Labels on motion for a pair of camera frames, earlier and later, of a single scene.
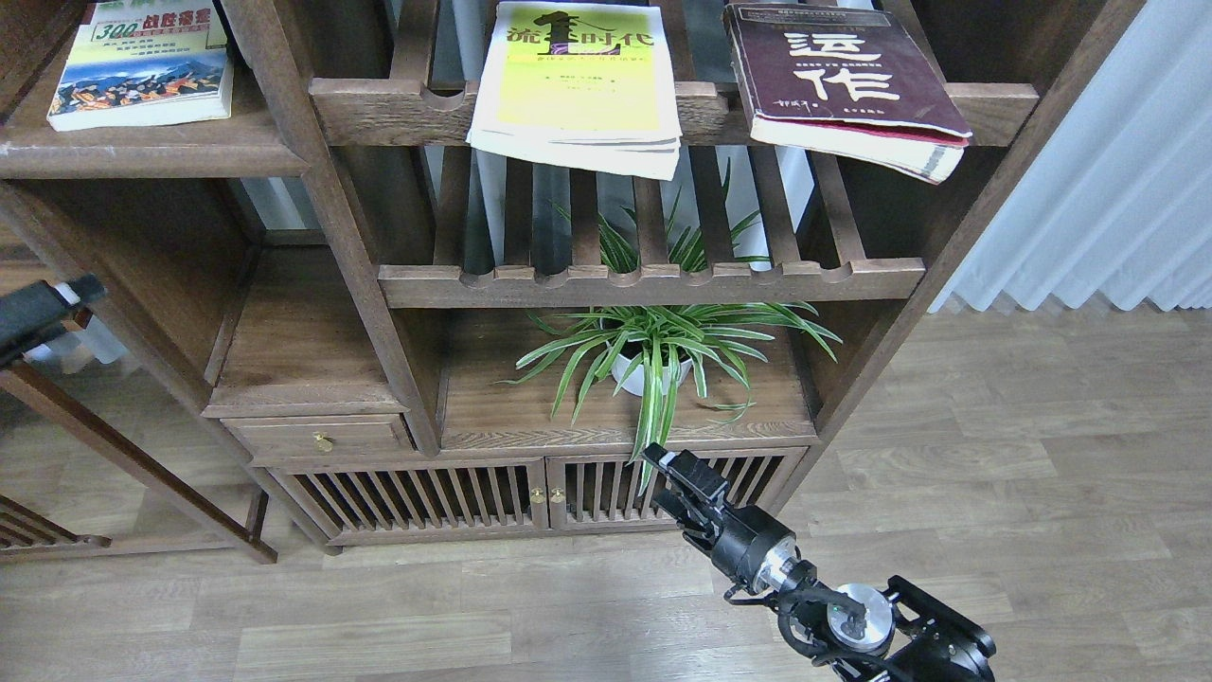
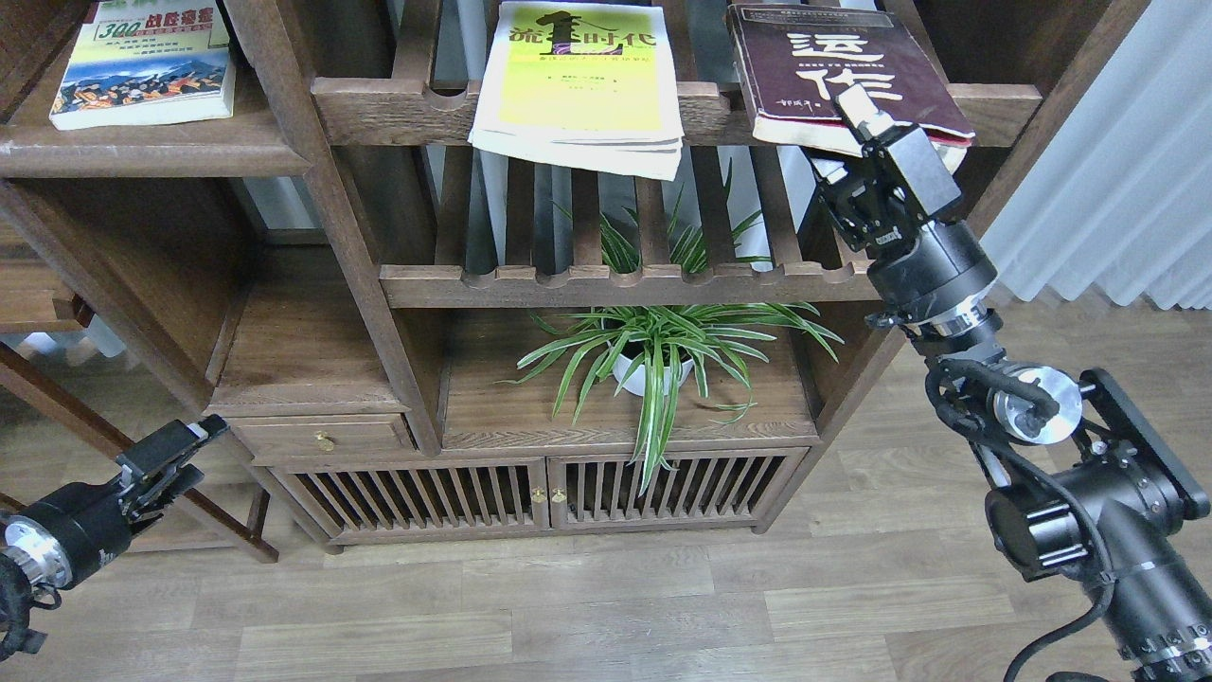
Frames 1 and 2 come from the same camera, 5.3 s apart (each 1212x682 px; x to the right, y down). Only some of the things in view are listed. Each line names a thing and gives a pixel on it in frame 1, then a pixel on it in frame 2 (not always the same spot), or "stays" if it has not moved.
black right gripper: [746, 547] to [877, 196]
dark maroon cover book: [854, 83] stays
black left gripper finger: [36, 313] to [72, 529]
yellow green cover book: [580, 85] stays
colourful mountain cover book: [142, 62] stays
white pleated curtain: [1113, 204] stays
